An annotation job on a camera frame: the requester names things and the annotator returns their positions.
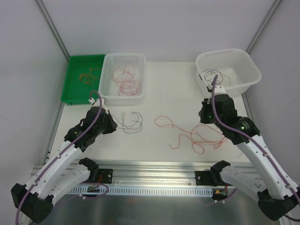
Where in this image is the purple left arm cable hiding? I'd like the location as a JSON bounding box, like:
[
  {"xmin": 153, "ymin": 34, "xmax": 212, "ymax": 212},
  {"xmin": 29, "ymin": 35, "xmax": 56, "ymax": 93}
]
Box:
[{"xmin": 15, "ymin": 90, "xmax": 104, "ymax": 225}]

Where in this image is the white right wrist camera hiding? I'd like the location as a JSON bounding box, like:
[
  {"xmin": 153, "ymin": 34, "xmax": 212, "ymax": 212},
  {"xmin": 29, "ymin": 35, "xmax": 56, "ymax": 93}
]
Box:
[{"xmin": 206, "ymin": 84, "xmax": 226, "ymax": 94}]

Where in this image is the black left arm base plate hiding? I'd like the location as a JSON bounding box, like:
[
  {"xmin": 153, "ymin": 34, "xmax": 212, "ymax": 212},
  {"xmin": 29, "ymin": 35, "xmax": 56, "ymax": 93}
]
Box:
[{"xmin": 97, "ymin": 168, "xmax": 113, "ymax": 184}]

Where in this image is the white perforated plastic basket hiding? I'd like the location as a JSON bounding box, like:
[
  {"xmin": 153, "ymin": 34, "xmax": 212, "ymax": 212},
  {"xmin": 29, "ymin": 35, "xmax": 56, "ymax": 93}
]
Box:
[{"xmin": 98, "ymin": 52, "xmax": 147, "ymax": 106}]

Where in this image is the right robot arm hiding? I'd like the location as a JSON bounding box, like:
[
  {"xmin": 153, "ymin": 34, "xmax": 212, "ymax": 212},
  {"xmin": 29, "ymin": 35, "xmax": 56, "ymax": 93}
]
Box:
[{"xmin": 199, "ymin": 94, "xmax": 300, "ymax": 222}]

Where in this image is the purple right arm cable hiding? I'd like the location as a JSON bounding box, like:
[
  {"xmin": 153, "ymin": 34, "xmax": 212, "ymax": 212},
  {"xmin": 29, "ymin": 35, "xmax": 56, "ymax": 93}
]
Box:
[{"xmin": 211, "ymin": 74, "xmax": 300, "ymax": 222}]

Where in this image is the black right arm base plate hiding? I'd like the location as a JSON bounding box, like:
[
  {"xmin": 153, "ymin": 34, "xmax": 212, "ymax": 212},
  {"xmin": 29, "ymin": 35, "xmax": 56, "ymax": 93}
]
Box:
[{"xmin": 195, "ymin": 171, "xmax": 215, "ymax": 186}]

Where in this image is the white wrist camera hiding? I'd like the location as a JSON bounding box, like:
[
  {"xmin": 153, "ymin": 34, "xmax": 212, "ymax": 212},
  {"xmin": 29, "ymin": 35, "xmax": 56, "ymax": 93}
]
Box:
[
  {"xmin": 206, "ymin": 84, "xmax": 226, "ymax": 94},
  {"xmin": 89, "ymin": 97, "xmax": 109, "ymax": 114}
]

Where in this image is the green plastic tray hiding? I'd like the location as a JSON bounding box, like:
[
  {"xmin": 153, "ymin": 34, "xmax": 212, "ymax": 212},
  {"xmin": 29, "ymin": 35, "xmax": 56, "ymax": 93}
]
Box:
[{"xmin": 60, "ymin": 54, "xmax": 105, "ymax": 105}]

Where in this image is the white slotted cable duct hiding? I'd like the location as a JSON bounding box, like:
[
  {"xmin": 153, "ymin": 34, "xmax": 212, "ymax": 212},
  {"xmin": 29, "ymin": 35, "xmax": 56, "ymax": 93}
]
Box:
[{"xmin": 69, "ymin": 185, "xmax": 213, "ymax": 197}]

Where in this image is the bundle of wires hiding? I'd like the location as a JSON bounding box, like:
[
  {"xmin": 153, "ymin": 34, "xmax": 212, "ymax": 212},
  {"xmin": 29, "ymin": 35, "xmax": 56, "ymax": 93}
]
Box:
[{"xmin": 154, "ymin": 115, "xmax": 244, "ymax": 158}]

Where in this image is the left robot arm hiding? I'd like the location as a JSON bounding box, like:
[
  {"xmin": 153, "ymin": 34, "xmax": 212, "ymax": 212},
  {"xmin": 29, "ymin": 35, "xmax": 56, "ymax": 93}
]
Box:
[{"xmin": 11, "ymin": 106, "xmax": 117, "ymax": 225}]

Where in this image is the white plastic tub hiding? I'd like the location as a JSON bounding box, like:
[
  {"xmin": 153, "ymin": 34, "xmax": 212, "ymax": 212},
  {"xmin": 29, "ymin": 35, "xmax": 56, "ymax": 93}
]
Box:
[{"xmin": 195, "ymin": 48, "xmax": 262, "ymax": 98}]

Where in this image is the orange wire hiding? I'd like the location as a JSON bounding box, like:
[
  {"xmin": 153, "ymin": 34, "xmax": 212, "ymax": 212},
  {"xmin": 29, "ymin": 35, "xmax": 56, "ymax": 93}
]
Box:
[{"xmin": 78, "ymin": 66, "xmax": 103, "ymax": 85}]

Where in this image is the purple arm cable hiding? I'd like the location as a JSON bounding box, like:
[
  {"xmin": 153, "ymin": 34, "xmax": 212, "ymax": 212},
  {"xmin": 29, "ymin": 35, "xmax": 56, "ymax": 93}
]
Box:
[
  {"xmin": 15, "ymin": 90, "xmax": 104, "ymax": 225},
  {"xmin": 211, "ymin": 74, "xmax": 300, "ymax": 222}
]

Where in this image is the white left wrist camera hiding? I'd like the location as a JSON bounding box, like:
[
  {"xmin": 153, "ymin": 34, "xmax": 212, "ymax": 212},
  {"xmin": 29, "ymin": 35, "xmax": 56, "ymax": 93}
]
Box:
[{"xmin": 89, "ymin": 97, "xmax": 109, "ymax": 114}]

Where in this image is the aluminium mounting rail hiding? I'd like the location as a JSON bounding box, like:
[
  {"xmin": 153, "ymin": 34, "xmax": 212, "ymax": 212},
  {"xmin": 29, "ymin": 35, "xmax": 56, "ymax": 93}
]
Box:
[{"xmin": 94, "ymin": 159, "xmax": 215, "ymax": 188}]

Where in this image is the pink wire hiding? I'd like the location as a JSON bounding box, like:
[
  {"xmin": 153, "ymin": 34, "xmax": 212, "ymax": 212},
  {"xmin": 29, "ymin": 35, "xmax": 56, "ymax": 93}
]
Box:
[{"xmin": 112, "ymin": 62, "xmax": 136, "ymax": 84}]

